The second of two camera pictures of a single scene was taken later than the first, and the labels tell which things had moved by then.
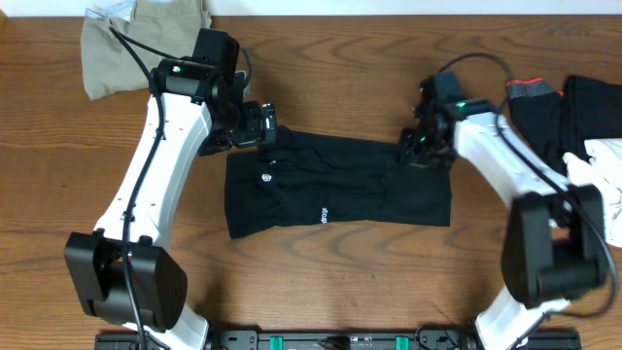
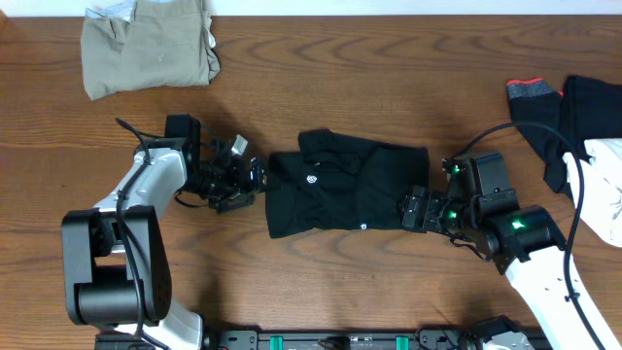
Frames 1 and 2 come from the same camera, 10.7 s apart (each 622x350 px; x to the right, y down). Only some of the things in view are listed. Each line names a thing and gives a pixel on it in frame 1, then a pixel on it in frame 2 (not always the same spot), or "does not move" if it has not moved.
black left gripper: [267, 124] → [257, 175]
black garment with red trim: [554, 122] does not move
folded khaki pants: [171, 25] does not move
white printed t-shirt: [604, 170] does not move
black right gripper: [409, 157] → [431, 219]
